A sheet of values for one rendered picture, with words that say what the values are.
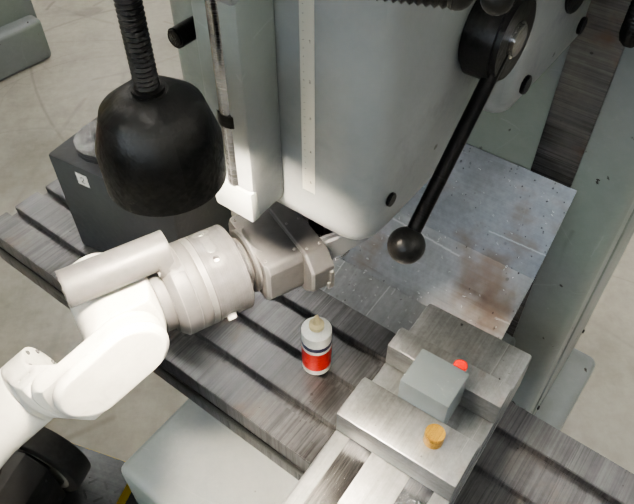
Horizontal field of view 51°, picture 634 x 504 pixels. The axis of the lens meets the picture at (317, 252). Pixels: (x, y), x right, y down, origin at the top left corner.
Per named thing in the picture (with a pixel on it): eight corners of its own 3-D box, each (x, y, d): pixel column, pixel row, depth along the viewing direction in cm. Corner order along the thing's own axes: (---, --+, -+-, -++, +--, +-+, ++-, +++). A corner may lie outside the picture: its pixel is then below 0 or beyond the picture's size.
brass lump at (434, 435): (437, 453, 71) (439, 446, 70) (419, 442, 72) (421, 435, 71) (446, 438, 72) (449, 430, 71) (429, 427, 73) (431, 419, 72)
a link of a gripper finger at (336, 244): (364, 238, 69) (314, 261, 67) (366, 216, 67) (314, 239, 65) (373, 248, 69) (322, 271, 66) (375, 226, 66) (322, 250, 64)
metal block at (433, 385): (440, 433, 76) (448, 407, 71) (395, 406, 78) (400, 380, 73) (461, 400, 78) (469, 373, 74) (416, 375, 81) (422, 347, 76)
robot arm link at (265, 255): (337, 244, 60) (218, 297, 56) (334, 308, 68) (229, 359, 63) (271, 167, 68) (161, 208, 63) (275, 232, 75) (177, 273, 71)
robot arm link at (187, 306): (223, 341, 63) (109, 396, 59) (181, 279, 70) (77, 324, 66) (201, 251, 56) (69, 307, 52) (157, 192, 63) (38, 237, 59)
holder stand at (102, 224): (191, 297, 99) (168, 201, 84) (81, 244, 107) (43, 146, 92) (236, 246, 106) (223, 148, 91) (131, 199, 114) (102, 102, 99)
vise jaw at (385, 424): (450, 503, 72) (455, 488, 69) (335, 429, 77) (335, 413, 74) (474, 459, 75) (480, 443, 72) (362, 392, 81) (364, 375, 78)
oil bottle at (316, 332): (319, 381, 90) (319, 334, 81) (296, 365, 91) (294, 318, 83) (336, 361, 92) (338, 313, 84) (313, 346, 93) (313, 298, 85)
